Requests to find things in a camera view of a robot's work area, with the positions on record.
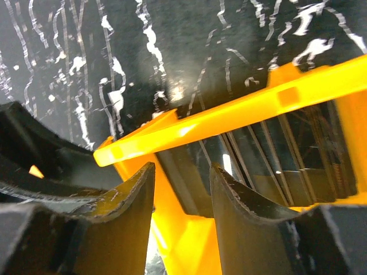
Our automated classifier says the black credit cards stack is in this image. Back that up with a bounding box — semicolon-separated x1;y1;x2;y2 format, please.
157;101;357;218

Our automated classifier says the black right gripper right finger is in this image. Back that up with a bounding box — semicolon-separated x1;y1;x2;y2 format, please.
210;164;366;274

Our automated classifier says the small yellow plastic bin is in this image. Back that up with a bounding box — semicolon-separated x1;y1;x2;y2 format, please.
94;56;366;274

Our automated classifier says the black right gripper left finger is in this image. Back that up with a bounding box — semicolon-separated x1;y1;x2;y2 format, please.
1;162;155;274

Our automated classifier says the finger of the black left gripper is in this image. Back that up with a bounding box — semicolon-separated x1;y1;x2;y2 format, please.
1;101;122;204

